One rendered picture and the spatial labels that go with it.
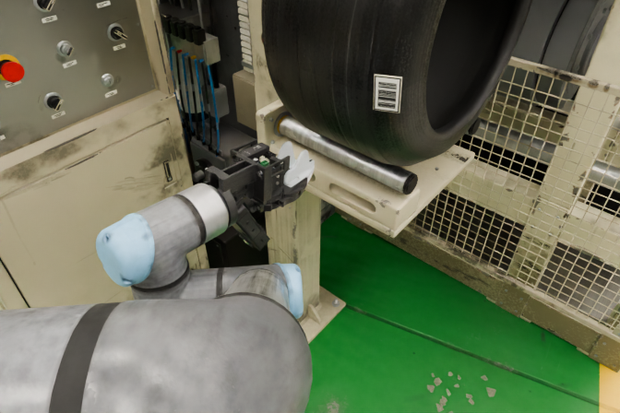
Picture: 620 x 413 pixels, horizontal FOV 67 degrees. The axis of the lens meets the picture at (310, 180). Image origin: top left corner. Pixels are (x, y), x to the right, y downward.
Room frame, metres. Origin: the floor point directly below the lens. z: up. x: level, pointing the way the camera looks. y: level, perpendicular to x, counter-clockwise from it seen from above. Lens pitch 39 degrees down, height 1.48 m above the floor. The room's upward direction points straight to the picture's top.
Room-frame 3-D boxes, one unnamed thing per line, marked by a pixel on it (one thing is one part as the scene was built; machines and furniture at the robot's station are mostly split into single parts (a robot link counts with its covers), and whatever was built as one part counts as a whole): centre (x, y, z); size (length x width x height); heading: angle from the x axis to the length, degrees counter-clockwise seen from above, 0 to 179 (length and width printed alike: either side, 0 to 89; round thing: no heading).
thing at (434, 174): (0.94, -0.15, 0.80); 0.37 x 0.36 x 0.02; 139
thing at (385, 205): (0.83, -0.06, 0.83); 0.36 x 0.09 x 0.06; 49
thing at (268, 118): (1.05, -0.02, 0.90); 0.40 x 0.03 x 0.10; 139
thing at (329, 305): (1.09, 0.05, 0.02); 0.27 x 0.27 x 0.04; 49
